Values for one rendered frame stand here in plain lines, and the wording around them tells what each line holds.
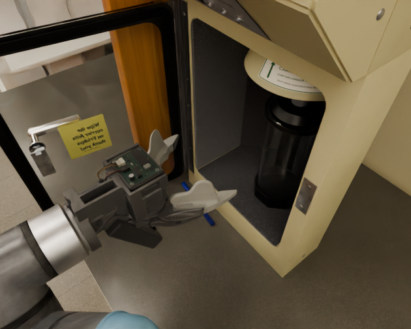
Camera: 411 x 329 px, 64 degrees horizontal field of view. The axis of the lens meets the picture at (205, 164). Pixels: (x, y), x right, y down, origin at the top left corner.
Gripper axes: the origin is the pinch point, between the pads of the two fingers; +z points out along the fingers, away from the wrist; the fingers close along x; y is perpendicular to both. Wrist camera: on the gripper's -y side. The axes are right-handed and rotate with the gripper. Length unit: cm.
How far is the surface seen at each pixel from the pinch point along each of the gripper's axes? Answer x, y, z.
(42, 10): 114, -17, 9
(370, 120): -14.5, 10.8, 14.6
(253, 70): 2.0, 11.3, 10.3
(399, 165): -13, -24, 51
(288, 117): -2.8, 3.6, 14.5
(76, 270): 70, -121, -28
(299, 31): -11.9, 25.7, -0.2
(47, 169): 18.9, -4.6, -19.2
